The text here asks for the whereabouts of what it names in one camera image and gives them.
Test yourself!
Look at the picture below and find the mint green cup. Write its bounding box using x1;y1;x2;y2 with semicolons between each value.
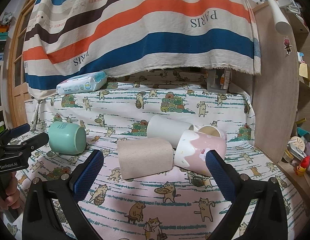
48;121;86;155

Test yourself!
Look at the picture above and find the beige speckled cup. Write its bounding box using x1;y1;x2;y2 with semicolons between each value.
117;138;173;180

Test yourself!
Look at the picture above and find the white cup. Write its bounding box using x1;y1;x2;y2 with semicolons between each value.
146;115;194;148

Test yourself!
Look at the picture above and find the person's left hand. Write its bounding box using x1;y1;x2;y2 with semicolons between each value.
0;171;21;212

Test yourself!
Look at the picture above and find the wooden door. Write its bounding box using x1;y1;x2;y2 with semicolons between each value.
8;0;35;127

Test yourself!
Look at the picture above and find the red yellow toy figure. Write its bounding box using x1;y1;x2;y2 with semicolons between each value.
294;156;310;177

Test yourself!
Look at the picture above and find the round white compact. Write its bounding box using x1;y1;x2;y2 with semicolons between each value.
288;136;305;152

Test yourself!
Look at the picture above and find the wet wipes pack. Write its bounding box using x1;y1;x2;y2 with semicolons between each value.
56;71;108;95

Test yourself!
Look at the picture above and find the pink and white mug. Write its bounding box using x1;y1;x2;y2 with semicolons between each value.
174;129;227;177

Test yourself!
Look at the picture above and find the pink mug beige inside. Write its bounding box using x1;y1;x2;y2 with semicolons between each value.
198;125;227;141

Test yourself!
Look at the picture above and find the shelf with boxes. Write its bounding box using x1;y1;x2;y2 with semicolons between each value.
0;12;13;132

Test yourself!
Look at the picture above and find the striped Paris fabric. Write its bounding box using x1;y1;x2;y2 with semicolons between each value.
22;0;261;99

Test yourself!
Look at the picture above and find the wooden side panel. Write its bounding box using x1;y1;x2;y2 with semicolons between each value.
253;3;299;163

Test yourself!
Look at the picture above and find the clear plastic storage box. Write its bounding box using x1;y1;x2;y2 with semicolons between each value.
207;68;231;94

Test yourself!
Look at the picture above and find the cartoon sticker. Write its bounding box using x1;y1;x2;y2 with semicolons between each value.
284;36;292;55

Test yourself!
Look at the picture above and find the white lamp head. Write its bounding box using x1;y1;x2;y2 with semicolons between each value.
268;0;291;35

